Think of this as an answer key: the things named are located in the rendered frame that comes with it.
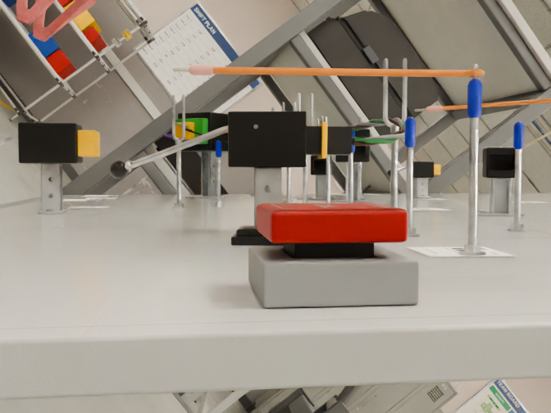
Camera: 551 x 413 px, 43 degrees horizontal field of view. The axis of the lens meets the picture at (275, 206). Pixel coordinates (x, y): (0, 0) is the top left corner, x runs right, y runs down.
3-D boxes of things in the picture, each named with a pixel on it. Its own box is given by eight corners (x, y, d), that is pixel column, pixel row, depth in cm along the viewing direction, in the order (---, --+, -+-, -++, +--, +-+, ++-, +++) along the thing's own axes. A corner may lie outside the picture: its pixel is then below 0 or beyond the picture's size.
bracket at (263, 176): (254, 231, 55) (254, 167, 54) (284, 231, 55) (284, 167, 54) (250, 237, 50) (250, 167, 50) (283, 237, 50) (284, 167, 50)
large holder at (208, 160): (262, 195, 131) (262, 118, 130) (211, 198, 116) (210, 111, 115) (232, 194, 134) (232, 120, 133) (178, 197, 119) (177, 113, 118)
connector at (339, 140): (286, 154, 53) (286, 128, 53) (349, 155, 53) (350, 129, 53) (288, 153, 50) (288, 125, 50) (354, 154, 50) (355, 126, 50)
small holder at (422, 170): (383, 197, 124) (383, 161, 124) (426, 197, 126) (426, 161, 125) (390, 197, 120) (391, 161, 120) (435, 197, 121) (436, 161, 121)
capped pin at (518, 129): (527, 232, 54) (529, 120, 54) (507, 231, 55) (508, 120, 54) (526, 230, 56) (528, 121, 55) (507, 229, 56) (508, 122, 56)
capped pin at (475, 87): (453, 253, 40) (456, 65, 39) (475, 252, 41) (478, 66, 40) (469, 256, 39) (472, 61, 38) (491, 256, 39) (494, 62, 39)
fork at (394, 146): (383, 227, 58) (384, 56, 58) (380, 225, 60) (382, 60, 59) (407, 227, 58) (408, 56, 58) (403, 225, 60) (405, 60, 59)
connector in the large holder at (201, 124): (208, 143, 115) (208, 118, 115) (198, 142, 113) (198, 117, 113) (179, 144, 118) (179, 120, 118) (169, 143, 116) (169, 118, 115)
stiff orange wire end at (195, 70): (173, 76, 38) (173, 65, 38) (479, 80, 40) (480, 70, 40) (171, 73, 37) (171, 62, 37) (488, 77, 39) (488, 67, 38)
